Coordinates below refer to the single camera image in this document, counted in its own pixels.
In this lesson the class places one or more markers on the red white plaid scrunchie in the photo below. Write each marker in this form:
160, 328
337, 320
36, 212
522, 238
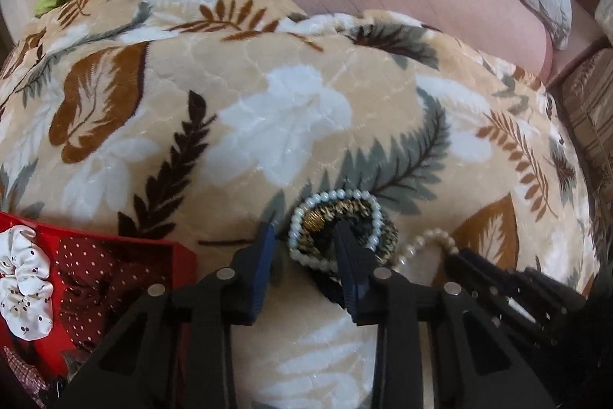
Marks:
21, 378

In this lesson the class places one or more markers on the black gold scrunchie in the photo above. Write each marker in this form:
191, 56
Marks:
318, 215

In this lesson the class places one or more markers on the leaf print blanket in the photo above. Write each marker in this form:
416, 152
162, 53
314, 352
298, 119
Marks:
287, 102

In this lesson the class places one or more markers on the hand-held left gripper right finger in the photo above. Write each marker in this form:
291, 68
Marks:
352, 275

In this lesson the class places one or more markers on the red polka dot scrunchie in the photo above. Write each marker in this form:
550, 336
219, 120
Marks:
103, 279

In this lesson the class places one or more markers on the red shallow box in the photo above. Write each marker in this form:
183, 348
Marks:
119, 241

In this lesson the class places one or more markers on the white dotted scrunchie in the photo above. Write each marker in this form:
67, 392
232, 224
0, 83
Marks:
24, 284

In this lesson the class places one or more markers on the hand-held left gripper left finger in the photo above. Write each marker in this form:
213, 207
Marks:
260, 267

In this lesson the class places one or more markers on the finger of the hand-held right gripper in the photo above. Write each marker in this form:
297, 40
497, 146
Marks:
498, 289

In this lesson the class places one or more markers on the striped sofa cushion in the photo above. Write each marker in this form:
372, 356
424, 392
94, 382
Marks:
596, 116

